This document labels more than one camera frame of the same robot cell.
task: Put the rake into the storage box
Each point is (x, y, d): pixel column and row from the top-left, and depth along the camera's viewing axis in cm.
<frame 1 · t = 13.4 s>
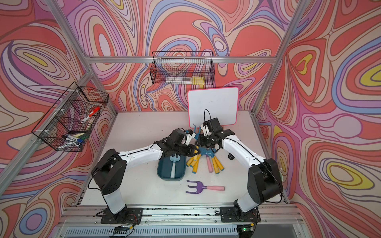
left hand: (200, 152, 83), fingers open
right hand: (197, 146, 85), fingers closed
dark teal storage box: (164, 167, 91), on the table
purple rake pink handle: (200, 187, 84), on the table
pink framed whiteboard: (222, 103, 102), point 20 cm above the table
teal rake yellow handle: (194, 170, 90), on the table
teal rake yellow handle 2: (191, 161, 91), point 3 cm above the table

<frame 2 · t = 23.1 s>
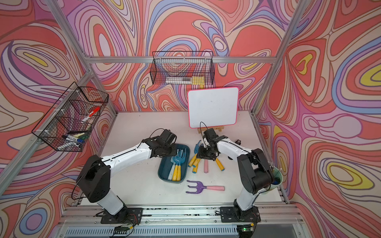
left hand: (176, 151, 87), fingers open
right hand: (201, 160, 90), fingers open
teal rake yellow handle: (180, 159, 93), point 3 cm above the table
teal rake yellow handle 3: (177, 156, 94), point 3 cm above the table
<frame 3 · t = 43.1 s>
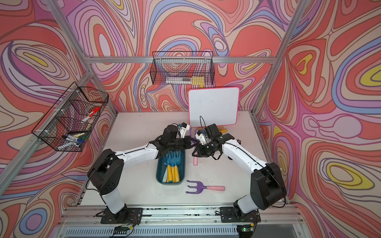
left hand: (199, 143, 81), fingers closed
right hand: (195, 158, 81), fingers closed
teal rake yellow handle 2: (177, 160, 91), point 4 cm above the table
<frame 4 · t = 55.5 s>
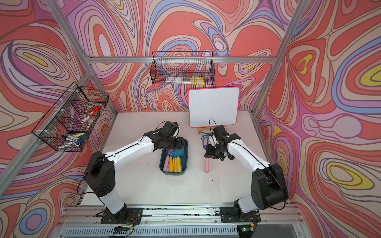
left hand: (183, 143, 86), fingers open
right hand: (207, 159, 84), fingers closed
purple rake pink handle: (205, 142, 90), point 12 cm above the table
teal rake yellow handle: (175, 164, 90), point 3 cm above the table
teal rake yellow handle 2: (179, 153, 93), point 5 cm above the table
teal rake yellow handle 3: (170, 164, 88), point 5 cm above the table
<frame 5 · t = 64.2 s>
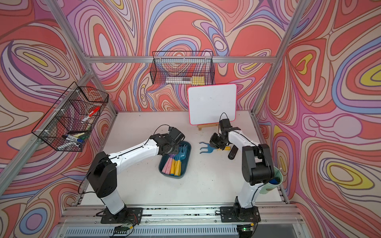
left hand: (175, 148, 87), fingers open
right hand: (210, 147, 94), fingers closed
purple rake pink handle: (166, 168, 86), point 6 cm above the table
